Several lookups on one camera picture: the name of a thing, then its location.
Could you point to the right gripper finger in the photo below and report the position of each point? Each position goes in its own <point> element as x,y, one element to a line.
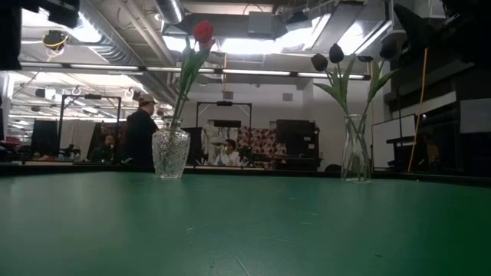
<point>414,27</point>

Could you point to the bright red artificial tulip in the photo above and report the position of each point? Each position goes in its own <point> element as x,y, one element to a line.
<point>202,30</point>

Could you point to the cut crystal glass vase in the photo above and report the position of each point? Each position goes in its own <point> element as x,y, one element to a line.
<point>170,149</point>

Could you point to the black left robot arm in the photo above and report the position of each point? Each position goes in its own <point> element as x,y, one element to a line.
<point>11,34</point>

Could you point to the smooth clear glass carafe vase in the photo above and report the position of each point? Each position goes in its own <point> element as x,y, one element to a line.
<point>354,153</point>

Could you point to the white ceiling box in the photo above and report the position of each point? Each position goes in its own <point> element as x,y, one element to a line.
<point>426,7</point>

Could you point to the white board panel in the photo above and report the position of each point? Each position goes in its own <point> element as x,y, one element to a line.
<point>391,138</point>

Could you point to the grey ceiling unit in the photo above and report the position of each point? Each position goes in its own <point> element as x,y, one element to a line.
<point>261,23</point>

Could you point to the black cabinet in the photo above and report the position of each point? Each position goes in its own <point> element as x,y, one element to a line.
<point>297,134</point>

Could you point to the dark rounded object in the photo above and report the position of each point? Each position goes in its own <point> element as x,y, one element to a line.
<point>333,168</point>

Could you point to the long LED light bar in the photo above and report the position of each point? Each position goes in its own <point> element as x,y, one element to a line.
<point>253,72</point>

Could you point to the bright ceiling light panel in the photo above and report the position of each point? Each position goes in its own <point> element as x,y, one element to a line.
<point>238,46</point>

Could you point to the floral patterned cloth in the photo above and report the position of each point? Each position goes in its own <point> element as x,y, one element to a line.
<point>262,142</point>

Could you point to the green table mat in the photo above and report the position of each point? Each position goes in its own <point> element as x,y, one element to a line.
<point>230,230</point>

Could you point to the standing person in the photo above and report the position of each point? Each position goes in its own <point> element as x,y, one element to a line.
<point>141,134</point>

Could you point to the seated person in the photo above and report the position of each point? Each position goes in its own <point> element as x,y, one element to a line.
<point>104,150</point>

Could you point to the white wall panel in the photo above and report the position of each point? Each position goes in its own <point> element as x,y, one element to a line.
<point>475,115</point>

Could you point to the square wall vent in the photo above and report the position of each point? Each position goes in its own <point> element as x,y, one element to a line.
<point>228,96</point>
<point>287,97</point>

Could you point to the black camera rig frame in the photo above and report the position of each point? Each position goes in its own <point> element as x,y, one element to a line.
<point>224,103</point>

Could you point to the silver ventilation duct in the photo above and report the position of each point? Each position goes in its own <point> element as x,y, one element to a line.
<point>170,9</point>

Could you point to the large silver spiral duct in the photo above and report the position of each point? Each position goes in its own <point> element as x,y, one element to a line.
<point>111,46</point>

